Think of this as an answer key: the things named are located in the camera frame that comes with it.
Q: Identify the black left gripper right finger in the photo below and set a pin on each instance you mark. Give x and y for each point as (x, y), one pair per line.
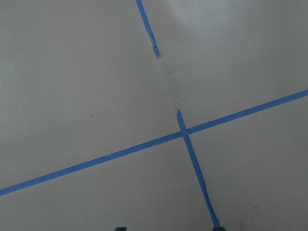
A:
(218, 229)

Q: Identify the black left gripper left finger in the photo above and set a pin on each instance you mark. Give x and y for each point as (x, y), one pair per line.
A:
(121, 229)

